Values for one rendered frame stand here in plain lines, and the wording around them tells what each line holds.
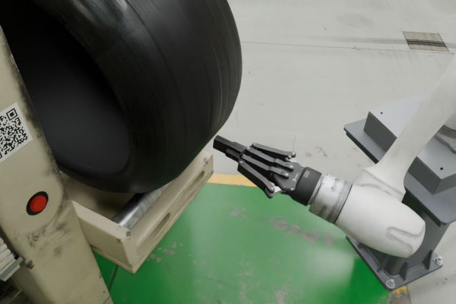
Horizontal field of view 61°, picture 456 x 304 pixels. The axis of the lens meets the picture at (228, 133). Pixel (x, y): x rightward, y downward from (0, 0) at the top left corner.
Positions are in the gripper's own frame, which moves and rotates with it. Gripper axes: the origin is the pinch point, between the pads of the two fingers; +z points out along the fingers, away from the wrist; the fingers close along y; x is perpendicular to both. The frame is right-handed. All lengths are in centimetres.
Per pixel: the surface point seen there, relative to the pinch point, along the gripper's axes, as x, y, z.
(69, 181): 28, 12, 40
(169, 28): -30.0, 9.9, 9.1
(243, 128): 109, -117, 38
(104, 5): -33.5, 15.5, 16.4
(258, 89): 111, -161, 49
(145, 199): 12.6, 13.6, 12.3
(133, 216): 13.0, 18.6, 11.8
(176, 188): 17.7, 4.2, 10.1
